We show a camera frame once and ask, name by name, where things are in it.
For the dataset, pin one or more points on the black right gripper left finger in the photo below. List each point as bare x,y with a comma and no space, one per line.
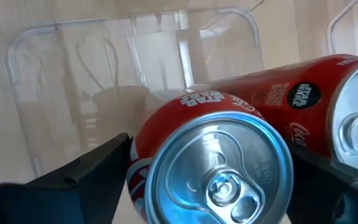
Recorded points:
82,186

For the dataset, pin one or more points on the red Coca-Cola can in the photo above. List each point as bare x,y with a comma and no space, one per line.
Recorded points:
213,174
291,93

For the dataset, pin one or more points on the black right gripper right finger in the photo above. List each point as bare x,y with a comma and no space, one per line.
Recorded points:
315,202

